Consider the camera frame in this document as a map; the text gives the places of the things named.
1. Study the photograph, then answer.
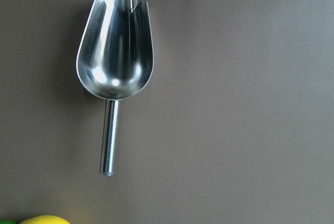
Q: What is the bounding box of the silver metal ice scoop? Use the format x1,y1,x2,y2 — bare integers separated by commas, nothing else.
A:
76,0,154,176

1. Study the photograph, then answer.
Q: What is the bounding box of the yellow lemon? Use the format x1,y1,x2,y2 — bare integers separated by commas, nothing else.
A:
20,215,70,224

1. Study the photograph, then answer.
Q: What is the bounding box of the green lime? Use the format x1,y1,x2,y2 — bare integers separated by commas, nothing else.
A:
0,219,16,224

